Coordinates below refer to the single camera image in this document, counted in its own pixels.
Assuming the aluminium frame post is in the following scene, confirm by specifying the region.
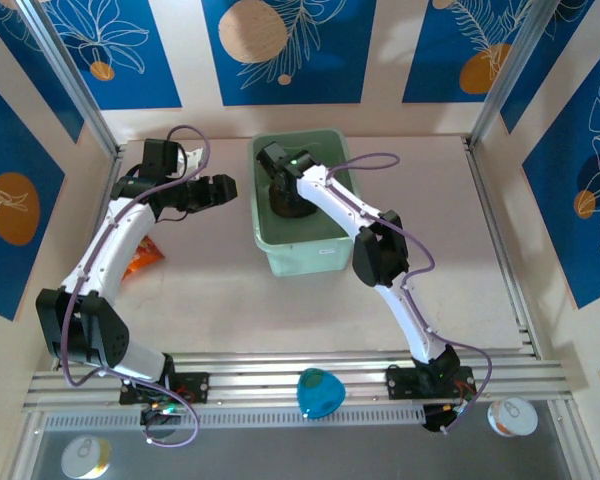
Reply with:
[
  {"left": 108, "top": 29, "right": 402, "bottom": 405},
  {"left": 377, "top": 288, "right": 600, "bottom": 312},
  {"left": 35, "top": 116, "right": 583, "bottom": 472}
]
[
  {"left": 14, "top": 0, "right": 124, "bottom": 159},
  {"left": 468, "top": 0, "right": 571, "bottom": 151}
]

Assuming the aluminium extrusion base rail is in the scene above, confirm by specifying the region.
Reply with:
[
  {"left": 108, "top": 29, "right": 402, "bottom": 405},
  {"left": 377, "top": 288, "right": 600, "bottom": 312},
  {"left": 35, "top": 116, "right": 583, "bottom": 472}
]
[{"left": 22, "top": 349, "right": 576, "bottom": 414}]

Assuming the white slotted cable duct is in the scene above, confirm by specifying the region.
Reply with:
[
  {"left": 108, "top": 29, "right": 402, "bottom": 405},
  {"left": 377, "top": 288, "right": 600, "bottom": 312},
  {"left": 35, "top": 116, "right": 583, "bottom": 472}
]
[{"left": 39, "top": 405, "right": 426, "bottom": 431}]

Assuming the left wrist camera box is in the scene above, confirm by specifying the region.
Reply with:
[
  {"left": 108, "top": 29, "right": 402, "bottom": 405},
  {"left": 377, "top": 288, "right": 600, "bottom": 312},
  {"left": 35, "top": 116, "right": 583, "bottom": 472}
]
[{"left": 179, "top": 147, "right": 205, "bottom": 174}]

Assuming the light green plastic bin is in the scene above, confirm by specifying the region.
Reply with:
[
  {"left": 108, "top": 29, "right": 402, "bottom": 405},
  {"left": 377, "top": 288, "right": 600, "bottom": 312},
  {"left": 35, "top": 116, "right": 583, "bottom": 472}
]
[{"left": 248, "top": 129, "right": 362, "bottom": 279}]

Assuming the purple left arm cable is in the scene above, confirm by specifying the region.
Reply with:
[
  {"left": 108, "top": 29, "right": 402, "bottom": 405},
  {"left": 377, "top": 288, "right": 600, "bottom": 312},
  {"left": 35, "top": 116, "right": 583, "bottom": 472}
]
[{"left": 62, "top": 124, "right": 211, "bottom": 446}]

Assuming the white can orange label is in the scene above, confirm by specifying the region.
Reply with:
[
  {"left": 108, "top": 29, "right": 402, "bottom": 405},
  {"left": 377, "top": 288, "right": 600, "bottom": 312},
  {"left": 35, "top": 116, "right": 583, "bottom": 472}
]
[{"left": 486, "top": 397, "right": 539, "bottom": 438}]

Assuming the orange snack bag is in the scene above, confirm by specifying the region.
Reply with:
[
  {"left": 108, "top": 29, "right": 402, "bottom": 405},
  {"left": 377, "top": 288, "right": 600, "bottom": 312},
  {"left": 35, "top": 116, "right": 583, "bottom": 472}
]
[{"left": 121, "top": 236, "right": 166, "bottom": 284}]

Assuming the white can yellow label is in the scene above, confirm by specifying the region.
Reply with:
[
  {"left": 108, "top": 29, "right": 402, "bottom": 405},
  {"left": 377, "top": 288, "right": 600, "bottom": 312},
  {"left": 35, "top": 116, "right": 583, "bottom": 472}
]
[{"left": 60, "top": 435, "right": 112, "bottom": 480}]

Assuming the blue rounded plastic object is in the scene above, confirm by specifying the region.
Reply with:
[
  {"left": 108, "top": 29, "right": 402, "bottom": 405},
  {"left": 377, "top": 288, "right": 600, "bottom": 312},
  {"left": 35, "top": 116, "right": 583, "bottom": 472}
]
[{"left": 296, "top": 368, "right": 346, "bottom": 419}]

